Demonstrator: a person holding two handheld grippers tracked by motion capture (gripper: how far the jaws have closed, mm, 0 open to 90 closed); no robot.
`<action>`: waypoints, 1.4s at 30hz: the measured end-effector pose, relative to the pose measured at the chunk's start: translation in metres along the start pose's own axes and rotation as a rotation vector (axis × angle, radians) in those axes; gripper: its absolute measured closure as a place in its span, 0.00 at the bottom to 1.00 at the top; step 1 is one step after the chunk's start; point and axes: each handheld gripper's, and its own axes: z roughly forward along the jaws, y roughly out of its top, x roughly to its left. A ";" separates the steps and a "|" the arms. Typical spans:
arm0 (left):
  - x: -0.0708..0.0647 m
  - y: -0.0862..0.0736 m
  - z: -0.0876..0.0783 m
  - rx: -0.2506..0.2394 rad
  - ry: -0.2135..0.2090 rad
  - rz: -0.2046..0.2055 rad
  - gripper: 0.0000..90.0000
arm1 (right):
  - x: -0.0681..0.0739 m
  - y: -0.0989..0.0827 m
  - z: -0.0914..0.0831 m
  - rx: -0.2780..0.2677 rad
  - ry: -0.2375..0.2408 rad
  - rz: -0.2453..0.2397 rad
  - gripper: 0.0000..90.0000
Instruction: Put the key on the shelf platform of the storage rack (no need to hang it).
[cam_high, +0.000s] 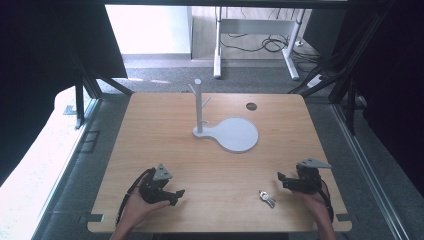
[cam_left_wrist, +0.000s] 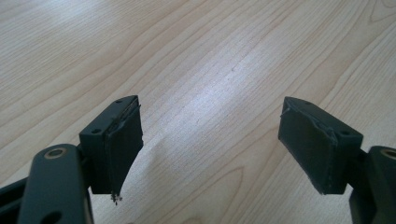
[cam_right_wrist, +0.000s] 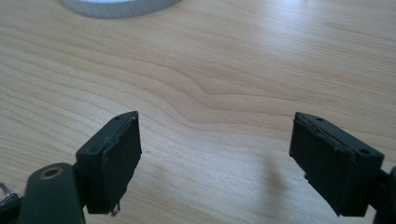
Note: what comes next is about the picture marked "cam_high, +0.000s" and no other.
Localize small metal key ring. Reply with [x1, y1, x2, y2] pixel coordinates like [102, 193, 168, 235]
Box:
[258, 189, 277, 210]

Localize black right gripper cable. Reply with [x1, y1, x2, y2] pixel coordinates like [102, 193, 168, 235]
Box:
[319, 179, 335, 224]

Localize person's left hand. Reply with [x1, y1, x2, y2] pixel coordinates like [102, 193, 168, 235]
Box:
[124, 192, 171, 230]

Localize person's right hand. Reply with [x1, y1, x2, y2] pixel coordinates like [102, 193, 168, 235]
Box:
[299, 191, 330, 220]

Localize white cabinet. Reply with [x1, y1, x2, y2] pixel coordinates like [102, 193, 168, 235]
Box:
[104, 4, 194, 61]

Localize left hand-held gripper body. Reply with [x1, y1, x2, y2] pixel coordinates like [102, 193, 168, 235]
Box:
[138, 163, 174, 205]

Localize white desk frame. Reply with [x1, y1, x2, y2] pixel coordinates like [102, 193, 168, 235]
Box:
[213, 5, 307, 81]

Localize dark curtain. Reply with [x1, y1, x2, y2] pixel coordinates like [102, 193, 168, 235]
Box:
[303, 0, 424, 198]
[0, 0, 128, 188]

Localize black metal frame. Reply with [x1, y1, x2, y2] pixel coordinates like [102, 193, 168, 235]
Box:
[288, 6, 394, 136]
[68, 49, 135, 131]

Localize white power strip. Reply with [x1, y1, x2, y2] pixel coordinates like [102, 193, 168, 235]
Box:
[306, 74, 325, 90]

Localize white key stand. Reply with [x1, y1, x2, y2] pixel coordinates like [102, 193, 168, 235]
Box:
[188, 78, 260, 154]

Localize aluminium rail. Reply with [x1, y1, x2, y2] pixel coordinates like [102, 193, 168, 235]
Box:
[329, 102, 412, 240]

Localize black floor cables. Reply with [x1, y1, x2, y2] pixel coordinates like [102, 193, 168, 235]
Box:
[219, 8, 322, 73]

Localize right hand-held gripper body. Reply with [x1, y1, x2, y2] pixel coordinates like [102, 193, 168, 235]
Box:
[289, 157, 333, 196]

